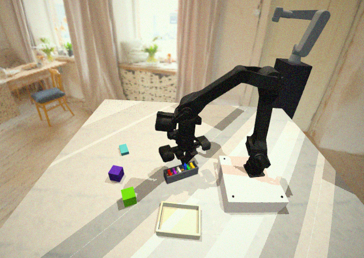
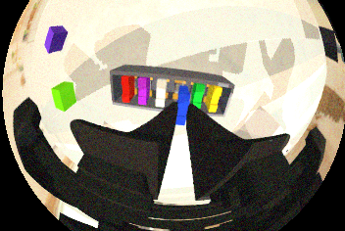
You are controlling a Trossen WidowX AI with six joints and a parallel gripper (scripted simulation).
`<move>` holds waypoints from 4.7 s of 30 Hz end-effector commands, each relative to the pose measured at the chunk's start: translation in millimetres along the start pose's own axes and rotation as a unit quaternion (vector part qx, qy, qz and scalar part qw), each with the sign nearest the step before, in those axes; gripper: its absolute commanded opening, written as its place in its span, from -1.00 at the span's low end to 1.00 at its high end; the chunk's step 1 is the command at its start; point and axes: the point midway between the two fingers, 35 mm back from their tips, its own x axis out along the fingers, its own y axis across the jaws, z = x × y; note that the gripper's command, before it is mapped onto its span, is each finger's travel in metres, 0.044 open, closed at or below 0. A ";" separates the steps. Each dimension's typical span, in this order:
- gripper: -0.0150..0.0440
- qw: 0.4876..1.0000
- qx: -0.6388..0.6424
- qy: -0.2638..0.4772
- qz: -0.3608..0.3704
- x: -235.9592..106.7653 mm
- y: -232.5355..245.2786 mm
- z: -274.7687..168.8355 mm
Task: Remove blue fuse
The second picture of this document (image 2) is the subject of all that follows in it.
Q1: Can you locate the white fuse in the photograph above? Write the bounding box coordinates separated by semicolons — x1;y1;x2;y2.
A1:
156;79;167;107

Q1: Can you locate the blue fuse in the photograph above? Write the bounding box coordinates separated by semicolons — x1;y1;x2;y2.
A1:
176;81;191;126

